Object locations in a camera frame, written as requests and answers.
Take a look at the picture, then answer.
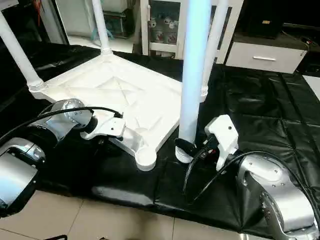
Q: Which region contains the white plastic children's table top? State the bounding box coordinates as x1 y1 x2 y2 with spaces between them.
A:
27 52 211 172

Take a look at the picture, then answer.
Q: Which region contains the teal plastic object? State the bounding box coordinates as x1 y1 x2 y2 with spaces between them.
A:
90 27 113 41

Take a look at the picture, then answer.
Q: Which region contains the white low drawer unit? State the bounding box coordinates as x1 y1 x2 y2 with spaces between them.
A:
225 41 308 75

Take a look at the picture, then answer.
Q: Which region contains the white glass door cabinet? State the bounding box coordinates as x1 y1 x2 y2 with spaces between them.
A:
140 0 245 63

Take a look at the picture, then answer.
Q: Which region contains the white plastic table leg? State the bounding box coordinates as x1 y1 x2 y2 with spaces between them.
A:
200 0 230 103
174 0 213 164
91 0 114 57
0 10 47 93

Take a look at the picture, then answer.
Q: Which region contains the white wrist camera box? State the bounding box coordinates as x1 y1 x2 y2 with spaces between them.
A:
205 114 240 171
80 117 127 142

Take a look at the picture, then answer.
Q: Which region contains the black plastic work mat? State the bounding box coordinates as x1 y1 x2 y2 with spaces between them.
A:
0 40 320 238

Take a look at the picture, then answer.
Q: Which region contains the black box with yellow label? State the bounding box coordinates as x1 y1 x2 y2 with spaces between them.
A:
245 0 286 38

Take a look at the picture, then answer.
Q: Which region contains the white side table board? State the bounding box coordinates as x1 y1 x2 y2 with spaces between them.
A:
302 75 320 101

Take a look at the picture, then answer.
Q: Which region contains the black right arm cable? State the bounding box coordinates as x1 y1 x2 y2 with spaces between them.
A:
182 150 320 221

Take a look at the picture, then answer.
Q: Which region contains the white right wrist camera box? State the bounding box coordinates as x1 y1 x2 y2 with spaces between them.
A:
205 114 240 171

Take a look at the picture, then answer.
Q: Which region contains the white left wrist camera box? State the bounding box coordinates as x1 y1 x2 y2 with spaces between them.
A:
80 117 127 142

